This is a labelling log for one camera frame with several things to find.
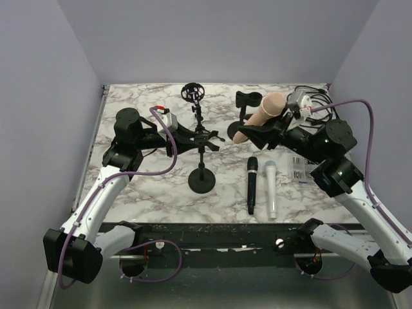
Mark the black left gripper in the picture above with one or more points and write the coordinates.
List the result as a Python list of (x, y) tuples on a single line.
[(182, 140)]

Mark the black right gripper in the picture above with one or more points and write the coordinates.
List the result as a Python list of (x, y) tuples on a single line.
[(261, 134)]

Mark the black handheld microphone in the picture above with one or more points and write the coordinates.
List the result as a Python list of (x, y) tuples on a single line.
[(252, 170)]

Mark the peach handheld microphone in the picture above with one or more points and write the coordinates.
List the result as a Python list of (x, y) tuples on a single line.
[(271, 105)]

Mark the white handheld microphone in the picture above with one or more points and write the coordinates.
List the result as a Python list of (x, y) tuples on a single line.
[(270, 172)]

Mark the black round-base mic stand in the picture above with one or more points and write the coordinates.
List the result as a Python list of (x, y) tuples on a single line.
[(243, 101)]

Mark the black stand with peach mic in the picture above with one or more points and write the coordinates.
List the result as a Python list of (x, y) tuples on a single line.
[(202, 180)]

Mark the black shock-mount tripod stand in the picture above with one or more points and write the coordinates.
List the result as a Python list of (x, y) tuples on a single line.
[(194, 93)]

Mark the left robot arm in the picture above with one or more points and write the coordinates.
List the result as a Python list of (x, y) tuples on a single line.
[(77, 249)]

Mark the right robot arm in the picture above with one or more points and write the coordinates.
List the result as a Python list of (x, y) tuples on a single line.
[(388, 256)]

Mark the clear bag of screws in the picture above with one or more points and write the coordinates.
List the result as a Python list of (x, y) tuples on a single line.
[(300, 169)]

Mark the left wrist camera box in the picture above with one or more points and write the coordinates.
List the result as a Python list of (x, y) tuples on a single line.
[(169, 119)]

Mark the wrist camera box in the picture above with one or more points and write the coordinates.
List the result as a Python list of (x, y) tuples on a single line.
[(300, 104), (169, 119)]

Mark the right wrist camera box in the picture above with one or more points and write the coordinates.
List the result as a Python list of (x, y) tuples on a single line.
[(300, 104)]

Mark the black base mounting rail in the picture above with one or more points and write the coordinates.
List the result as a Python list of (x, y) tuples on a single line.
[(221, 245)]

